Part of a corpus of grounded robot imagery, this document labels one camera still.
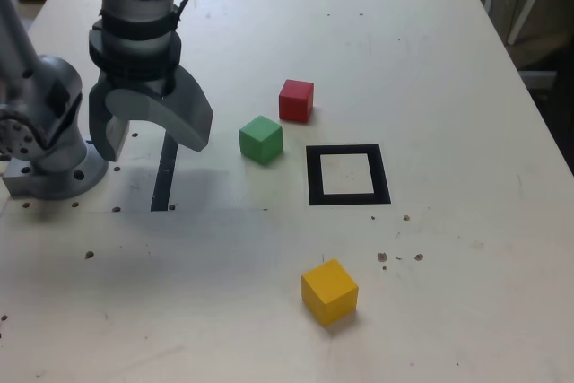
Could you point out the black tape square outline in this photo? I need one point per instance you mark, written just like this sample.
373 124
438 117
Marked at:
314 176

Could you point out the red cube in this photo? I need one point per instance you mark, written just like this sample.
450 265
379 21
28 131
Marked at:
293 102

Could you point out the black tape strip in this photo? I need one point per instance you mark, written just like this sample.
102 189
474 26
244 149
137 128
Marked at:
162 181

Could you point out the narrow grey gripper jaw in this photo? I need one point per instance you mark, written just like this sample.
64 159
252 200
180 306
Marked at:
101 127

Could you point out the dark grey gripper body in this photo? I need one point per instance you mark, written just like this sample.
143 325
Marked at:
139 81

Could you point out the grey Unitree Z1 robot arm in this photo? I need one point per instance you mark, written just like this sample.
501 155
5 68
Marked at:
49 87

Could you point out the green cube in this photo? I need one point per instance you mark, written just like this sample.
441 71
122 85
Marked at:
260 141

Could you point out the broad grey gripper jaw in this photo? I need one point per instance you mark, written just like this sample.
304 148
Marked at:
184 118

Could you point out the yellow cube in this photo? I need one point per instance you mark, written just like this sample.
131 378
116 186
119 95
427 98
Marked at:
329 293

